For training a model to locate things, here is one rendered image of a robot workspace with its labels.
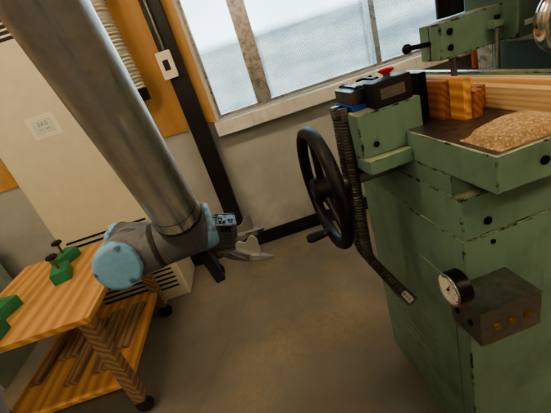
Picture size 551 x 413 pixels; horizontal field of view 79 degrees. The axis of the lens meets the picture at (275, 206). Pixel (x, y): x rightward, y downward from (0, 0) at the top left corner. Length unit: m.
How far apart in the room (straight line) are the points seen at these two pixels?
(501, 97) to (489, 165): 0.22
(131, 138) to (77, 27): 0.14
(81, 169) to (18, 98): 0.38
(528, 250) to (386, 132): 0.36
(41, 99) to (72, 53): 1.46
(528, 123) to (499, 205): 0.17
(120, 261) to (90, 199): 1.29
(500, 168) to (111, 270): 0.65
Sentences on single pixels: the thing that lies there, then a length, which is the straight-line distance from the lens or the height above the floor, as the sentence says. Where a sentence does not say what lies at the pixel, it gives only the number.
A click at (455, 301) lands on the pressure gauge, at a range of 0.68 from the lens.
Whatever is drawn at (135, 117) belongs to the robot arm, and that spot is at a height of 1.09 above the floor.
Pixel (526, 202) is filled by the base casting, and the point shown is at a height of 0.74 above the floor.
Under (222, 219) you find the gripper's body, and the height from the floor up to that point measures 0.80.
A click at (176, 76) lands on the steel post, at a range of 1.90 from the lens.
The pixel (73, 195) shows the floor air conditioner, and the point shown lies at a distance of 1.96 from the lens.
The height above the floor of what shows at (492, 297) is 0.62.
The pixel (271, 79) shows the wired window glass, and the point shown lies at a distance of 2.08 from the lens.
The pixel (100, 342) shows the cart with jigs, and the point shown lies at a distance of 1.41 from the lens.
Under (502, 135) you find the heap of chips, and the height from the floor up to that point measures 0.92.
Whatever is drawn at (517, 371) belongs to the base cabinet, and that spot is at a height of 0.29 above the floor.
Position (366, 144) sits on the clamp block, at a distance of 0.70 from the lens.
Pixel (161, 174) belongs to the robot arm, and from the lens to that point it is 0.53.
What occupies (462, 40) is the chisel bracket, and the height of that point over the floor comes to 1.03.
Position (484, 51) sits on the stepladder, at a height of 0.87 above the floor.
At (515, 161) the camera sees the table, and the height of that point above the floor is 0.88.
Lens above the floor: 1.12
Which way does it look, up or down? 24 degrees down
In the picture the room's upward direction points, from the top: 18 degrees counter-clockwise
